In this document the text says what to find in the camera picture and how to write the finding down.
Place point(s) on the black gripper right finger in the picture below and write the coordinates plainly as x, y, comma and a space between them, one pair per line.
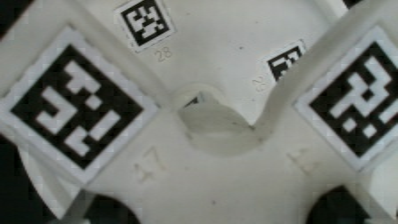
346, 207

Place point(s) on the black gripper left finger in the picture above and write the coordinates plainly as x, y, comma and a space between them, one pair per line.
99, 210

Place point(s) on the white cylindrical table leg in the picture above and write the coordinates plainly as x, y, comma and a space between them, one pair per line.
221, 134

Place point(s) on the white round table top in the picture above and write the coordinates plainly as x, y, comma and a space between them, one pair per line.
131, 57

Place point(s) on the white cross-shaped table base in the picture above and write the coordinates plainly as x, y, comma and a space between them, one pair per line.
344, 71

